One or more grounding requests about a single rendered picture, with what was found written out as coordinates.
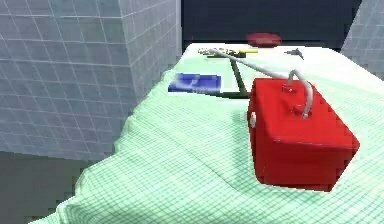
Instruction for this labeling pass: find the blue flat book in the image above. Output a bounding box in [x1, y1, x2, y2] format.
[167, 72, 223, 95]

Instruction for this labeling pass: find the green checked bed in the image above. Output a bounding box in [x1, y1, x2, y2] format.
[28, 42, 384, 224]

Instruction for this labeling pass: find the dark thin bent bar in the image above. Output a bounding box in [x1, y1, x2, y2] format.
[214, 59, 251, 100]

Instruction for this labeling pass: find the grey speckled flat thing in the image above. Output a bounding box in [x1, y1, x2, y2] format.
[197, 47, 241, 57]

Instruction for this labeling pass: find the dark red round cushion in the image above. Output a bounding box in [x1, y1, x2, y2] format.
[246, 32, 283, 48]

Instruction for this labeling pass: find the small grey pointed thing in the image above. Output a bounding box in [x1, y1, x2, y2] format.
[284, 47, 305, 61]

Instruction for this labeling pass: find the red box with grey handle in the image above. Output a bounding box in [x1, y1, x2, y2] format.
[246, 69, 361, 193]

